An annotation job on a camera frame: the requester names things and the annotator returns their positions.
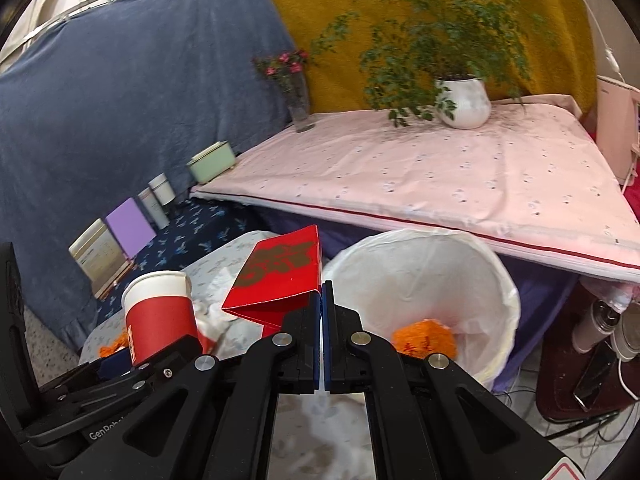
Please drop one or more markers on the pale green box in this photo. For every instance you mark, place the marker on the pale green box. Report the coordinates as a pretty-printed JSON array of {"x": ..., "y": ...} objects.
[{"x": 212, "y": 165}]

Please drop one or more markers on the white slim bottle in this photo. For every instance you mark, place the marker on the white slim bottle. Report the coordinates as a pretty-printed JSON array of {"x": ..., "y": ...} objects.
[{"x": 156, "y": 212}]

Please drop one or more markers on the blue blanket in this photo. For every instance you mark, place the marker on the blue blanket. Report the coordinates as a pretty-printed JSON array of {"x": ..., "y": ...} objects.
[{"x": 125, "y": 110}]

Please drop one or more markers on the steel thermos bottle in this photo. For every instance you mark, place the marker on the steel thermos bottle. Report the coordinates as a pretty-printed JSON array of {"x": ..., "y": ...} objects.
[{"x": 587, "y": 335}]

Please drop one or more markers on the pink appliance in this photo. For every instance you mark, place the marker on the pink appliance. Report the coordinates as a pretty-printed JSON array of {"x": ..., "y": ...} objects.
[{"x": 612, "y": 125}]

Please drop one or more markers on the pink dotted cloth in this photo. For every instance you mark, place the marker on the pink dotted cloth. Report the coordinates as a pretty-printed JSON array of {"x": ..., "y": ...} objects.
[{"x": 425, "y": 175}]

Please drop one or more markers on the white crumpled tissue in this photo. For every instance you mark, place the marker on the white crumpled tissue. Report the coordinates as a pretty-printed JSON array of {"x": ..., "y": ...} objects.
[{"x": 212, "y": 317}]

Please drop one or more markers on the purple cloth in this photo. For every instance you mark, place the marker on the purple cloth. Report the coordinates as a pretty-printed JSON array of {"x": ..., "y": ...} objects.
[{"x": 540, "y": 300}]

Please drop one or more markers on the dark red stool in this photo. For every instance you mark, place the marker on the dark red stool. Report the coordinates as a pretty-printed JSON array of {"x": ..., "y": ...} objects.
[{"x": 555, "y": 385}]

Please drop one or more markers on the white kettle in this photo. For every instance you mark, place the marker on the white kettle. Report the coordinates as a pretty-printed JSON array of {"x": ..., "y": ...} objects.
[{"x": 627, "y": 340}]

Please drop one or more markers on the orange plastic wrapper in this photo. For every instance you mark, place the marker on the orange plastic wrapper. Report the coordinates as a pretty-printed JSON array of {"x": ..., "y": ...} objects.
[{"x": 114, "y": 345}]

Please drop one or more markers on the purple card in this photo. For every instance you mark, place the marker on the purple card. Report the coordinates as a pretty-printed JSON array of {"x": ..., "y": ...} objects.
[{"x": 130, "y": 227}]

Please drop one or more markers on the green plant in white pot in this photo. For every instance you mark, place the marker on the green plant in white pot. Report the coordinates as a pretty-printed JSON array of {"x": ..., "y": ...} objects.
[{"x": 462, "y": 102}]

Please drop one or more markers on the red paper cup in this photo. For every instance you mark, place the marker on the red paper cup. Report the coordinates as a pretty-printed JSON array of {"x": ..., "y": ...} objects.
[{"x": 160, "y": 320}]

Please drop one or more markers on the grey floral tablecloth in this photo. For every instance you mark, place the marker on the grey floral tablecloth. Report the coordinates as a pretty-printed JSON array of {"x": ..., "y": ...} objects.
[{"x": 320, "y": 430}]

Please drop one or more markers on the white jar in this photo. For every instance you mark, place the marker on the white jar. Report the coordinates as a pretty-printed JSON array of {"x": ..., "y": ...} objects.
[{"x": 162, "y": 190}]

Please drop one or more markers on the beige box on stand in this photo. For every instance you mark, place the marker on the beige box on stand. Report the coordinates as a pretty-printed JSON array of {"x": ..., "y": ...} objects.
[{"x": 97, "y": 255}]

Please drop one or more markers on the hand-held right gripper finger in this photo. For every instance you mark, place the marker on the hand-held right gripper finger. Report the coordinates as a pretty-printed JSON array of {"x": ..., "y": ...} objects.
[
  {"x": 326, "y": 340},
  {"x": 316, "y": 340}
]

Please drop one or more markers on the glass vase with pink flowers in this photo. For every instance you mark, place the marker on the glass vase with pink flowers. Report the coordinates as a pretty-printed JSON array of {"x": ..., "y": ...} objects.
[{"x": 299, "y": 110}]

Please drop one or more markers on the orange plastic bag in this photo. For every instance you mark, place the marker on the orange plastic bag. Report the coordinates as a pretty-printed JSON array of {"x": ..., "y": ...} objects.
[{"x": 425, "y": 337}]

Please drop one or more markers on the white bin with plastic liner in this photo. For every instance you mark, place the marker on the white bin with plastic liner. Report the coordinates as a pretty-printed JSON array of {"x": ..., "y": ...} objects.
[{"x": 400, "y": 280}]

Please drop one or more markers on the yellow blanket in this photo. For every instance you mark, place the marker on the yellow blanket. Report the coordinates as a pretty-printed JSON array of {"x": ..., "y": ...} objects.
[{"x": 310, "y": 0}]

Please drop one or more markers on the red paper packet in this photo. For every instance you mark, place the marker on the red paper packet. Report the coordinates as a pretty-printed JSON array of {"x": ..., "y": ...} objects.
[{"x": 280, "y": 270}]

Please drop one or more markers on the dark blue floral cloth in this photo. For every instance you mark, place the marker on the dark blue floral cloth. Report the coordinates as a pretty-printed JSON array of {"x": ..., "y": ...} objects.
[{"x": 200, "y": 232}]

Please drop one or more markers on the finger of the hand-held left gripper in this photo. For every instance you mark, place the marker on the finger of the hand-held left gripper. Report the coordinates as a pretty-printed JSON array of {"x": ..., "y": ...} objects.
[
  {"x": 165, "y": 360},
  {"x": 114, "y": 364}
]

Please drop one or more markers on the black phone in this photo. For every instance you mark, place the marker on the black phone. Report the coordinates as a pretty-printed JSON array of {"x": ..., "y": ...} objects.
[{"x": 595, "y": 372}]

